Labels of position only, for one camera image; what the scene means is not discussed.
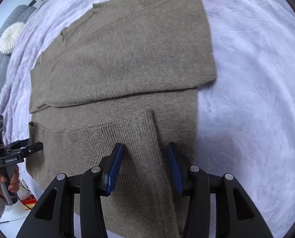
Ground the olive brown knit sweater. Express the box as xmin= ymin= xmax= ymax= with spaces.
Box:
xmin=26 ymin=0 xmax=217 ymax=237

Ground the person's left hand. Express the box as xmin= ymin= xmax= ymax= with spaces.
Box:
xmin=0 ymin=166 xmax=20 ymax=198

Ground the red package on floor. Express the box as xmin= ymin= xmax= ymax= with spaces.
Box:
xmin=20 ymin=195 xmax=37 ymax=210

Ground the lavender plush bed blanket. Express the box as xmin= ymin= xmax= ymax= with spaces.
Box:
xmin=0 ymin=0 xmax=295 ymax=237

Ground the white round pleated cushion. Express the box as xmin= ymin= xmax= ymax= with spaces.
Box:
xmin=0 ymin=22 xmax=25 ymax=55

